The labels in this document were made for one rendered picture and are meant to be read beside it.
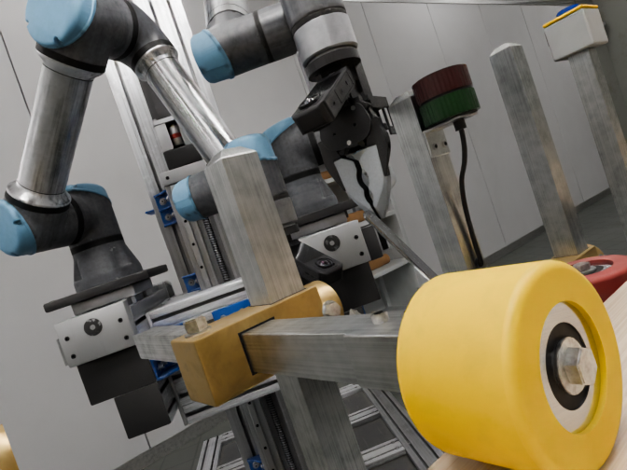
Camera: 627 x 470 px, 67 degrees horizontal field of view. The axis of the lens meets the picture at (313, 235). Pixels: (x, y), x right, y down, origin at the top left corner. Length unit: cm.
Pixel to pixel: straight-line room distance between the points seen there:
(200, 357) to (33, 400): 265
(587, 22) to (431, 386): 86
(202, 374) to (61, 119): 73
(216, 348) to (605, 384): 24
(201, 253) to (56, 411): 191
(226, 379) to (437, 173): 32
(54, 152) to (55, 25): 23
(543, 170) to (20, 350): 266
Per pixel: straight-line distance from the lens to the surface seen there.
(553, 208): 78
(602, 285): 44
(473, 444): 20
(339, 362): 27
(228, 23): 77
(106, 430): 306
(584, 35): 100
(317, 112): 52
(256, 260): 38
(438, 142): 56
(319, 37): 62
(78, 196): 118
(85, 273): 116
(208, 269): 123
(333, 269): 67
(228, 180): 39
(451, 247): 56
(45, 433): 301
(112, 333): 102
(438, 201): 56
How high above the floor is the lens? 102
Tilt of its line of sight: 2 degrees down
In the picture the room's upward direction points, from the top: 19 degrees counter-clockwise
